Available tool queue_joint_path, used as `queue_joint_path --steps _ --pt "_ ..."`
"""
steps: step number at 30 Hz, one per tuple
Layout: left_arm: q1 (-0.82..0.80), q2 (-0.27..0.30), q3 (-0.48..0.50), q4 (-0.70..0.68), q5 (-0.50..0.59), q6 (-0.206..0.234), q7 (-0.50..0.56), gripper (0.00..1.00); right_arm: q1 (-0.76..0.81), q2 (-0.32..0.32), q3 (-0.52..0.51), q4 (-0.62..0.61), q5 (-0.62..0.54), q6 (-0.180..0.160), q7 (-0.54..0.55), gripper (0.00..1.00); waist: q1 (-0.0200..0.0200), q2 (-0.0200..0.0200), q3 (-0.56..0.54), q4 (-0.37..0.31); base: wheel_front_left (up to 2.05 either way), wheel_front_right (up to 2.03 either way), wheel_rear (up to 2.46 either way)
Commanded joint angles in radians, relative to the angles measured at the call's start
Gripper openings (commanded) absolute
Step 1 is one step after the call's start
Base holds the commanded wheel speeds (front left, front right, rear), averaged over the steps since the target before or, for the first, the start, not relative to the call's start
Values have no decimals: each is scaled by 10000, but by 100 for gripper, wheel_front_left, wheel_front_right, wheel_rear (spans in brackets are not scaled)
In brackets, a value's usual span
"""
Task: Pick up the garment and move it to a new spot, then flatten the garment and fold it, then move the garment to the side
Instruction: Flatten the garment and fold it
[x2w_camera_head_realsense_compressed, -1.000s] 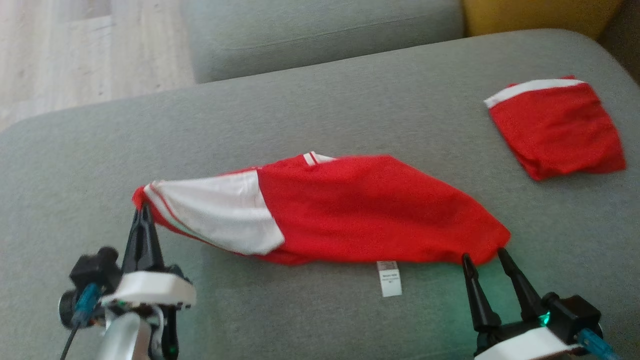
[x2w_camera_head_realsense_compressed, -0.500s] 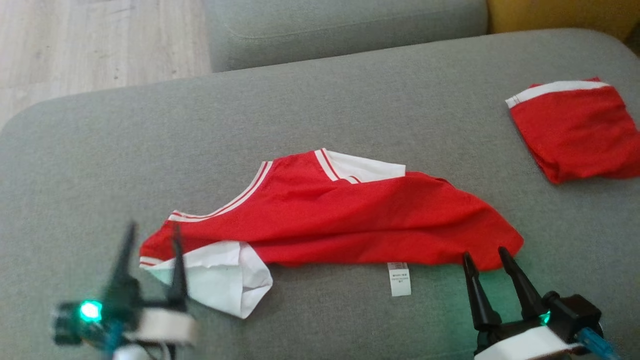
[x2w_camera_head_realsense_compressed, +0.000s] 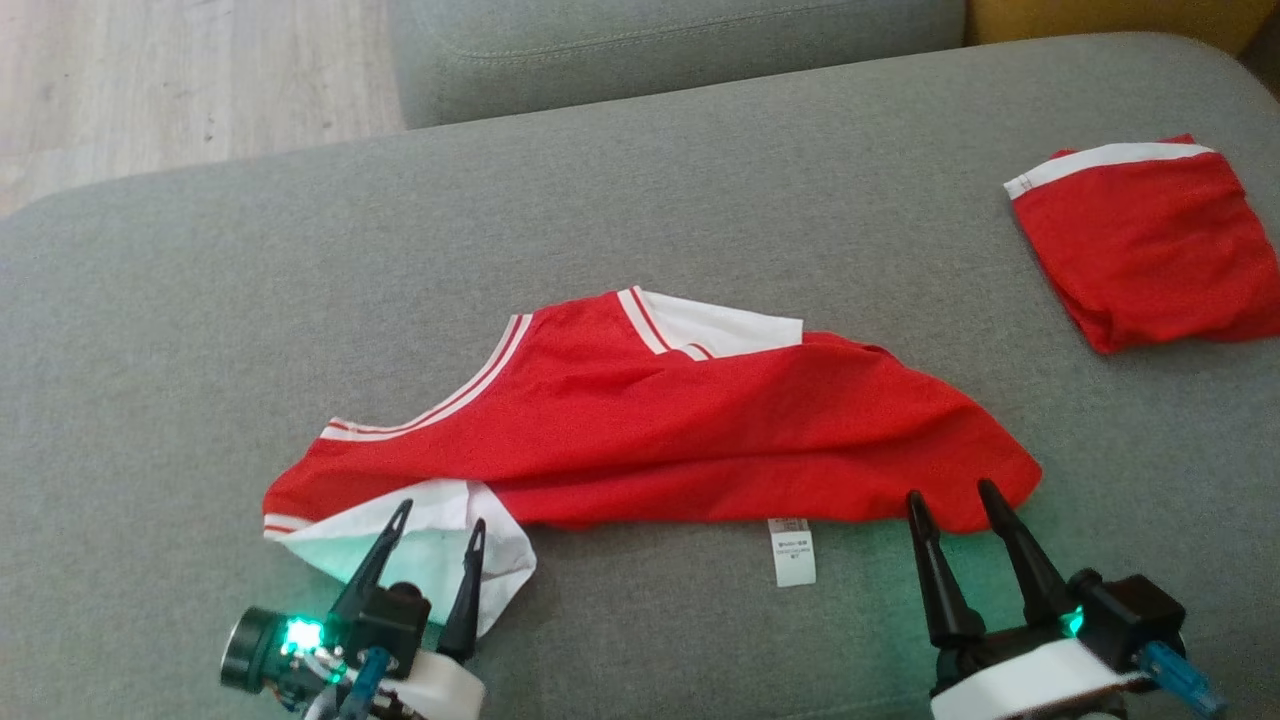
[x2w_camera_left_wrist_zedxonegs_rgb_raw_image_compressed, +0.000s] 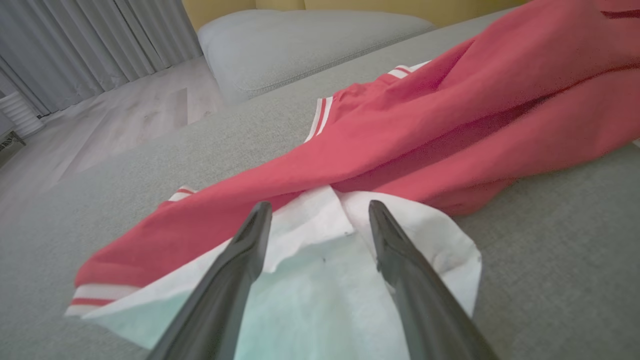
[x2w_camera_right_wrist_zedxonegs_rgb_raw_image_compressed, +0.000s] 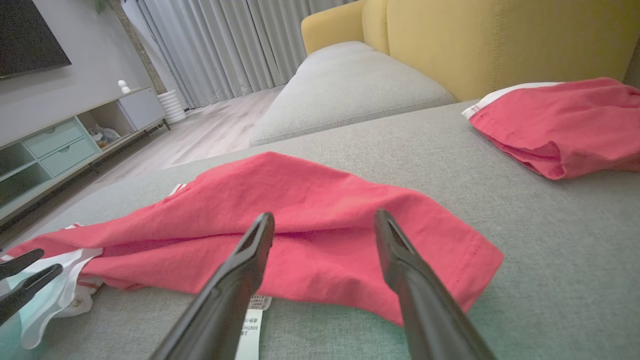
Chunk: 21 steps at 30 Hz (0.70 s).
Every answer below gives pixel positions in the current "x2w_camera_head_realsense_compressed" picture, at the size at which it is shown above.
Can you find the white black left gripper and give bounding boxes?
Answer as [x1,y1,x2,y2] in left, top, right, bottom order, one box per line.
[220,498,489,720]

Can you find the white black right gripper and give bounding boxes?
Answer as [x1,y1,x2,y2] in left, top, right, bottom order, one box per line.
[905,478,1146,720]

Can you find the red jersey with white trim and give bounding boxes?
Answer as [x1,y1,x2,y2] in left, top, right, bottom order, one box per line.
[262,286,1044,639]

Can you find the red shorts with white trim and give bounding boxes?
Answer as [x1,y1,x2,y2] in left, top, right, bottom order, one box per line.
[1004,134,1280,355]

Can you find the large grey sofa seat cushion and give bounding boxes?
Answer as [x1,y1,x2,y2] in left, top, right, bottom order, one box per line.
[0,32,1280,720]

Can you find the yellow sofa backrest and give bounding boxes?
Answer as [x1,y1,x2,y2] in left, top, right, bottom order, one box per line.
[965,0,1263,57]

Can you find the grey sofa back cushion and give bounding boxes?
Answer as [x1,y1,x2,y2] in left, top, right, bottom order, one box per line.
[388,0,968,131]

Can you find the blue cable connector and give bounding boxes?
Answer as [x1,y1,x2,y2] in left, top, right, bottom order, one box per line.
[1138,642,1228,719]
[338,647,393,720]

